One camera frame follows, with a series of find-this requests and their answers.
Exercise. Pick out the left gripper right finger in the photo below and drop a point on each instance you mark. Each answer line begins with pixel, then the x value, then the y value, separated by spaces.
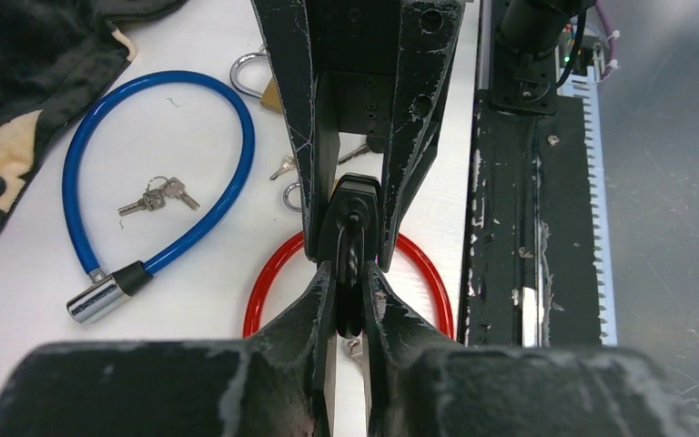
pixel 422 383

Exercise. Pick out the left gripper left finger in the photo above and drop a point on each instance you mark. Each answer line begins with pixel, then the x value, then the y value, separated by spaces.
pixel 273 383

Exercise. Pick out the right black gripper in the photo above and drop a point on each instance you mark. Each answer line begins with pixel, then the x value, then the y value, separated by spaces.
pixel 372 67

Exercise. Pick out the red cable lock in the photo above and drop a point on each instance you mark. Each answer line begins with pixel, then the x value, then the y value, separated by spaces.
pixel 427 270

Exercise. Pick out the black padlock key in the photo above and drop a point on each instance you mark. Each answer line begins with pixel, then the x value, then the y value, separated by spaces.
pixel 375 145

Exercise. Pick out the large brass padlock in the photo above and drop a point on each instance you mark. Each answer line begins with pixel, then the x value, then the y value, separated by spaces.
pixel 250 75

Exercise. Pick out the black padlock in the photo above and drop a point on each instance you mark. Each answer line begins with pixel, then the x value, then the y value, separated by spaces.
pixel 349 241

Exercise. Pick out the blue cable lock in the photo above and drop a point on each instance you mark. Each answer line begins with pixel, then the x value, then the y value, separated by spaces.
pixel 149 273

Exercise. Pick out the blue lock keys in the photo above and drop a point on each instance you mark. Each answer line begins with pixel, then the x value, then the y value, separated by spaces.
pixel 156 198

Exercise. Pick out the small padlock keys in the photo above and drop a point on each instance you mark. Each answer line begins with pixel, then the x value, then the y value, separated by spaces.
pixel 288 163

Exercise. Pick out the black floral pillow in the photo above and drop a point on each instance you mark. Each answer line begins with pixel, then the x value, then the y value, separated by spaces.
pixel 56 59

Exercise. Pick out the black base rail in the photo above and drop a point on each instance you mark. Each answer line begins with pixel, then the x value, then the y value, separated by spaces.
pixel 537 268

